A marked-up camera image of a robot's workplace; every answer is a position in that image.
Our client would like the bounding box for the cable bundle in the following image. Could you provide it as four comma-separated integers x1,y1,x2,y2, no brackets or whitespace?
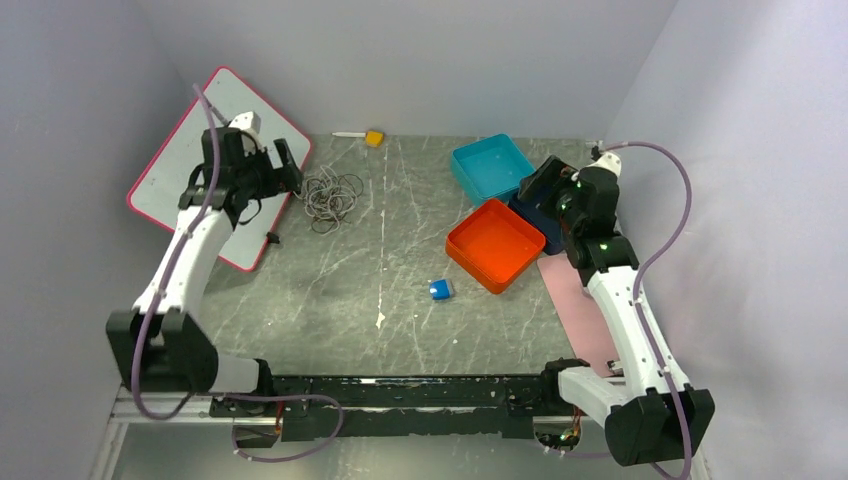
298,165,366,236

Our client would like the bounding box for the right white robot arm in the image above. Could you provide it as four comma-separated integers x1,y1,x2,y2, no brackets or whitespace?
517,153,715,466

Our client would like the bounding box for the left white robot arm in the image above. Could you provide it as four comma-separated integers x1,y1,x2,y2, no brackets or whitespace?
106,127,303,420

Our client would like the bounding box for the navy plastic box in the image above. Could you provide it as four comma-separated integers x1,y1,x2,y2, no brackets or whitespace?
507,192,565,256

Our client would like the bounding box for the teal plastic box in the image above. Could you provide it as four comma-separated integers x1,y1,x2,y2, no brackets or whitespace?
451,134,535,207

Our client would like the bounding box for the orange plastic box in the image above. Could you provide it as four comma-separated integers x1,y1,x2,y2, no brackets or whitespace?
445,199,546,294

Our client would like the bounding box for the yellow small block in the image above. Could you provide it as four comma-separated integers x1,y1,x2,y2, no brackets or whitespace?
363,130,385,148

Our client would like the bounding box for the pink-framed whiteboard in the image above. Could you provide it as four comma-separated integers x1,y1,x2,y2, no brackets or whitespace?
126,65,314,274

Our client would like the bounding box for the pink mat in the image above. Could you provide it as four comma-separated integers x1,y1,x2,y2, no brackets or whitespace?
536,254,619,377

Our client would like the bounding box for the blue white small block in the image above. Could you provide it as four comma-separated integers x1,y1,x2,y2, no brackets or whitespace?
429,279,454,301

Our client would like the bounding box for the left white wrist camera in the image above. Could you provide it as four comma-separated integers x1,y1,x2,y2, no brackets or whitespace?
228,111,261,143

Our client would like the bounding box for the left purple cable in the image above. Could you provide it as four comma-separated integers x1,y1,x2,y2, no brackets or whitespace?
129,82,346,465

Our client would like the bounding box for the purple cable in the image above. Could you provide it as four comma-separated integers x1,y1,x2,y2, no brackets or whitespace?
129,82,346,465
543,140,694,480

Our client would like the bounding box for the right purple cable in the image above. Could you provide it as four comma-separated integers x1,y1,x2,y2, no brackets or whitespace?
543,140,694,480

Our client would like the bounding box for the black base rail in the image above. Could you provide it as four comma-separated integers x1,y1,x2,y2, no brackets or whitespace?
209,374,583,451

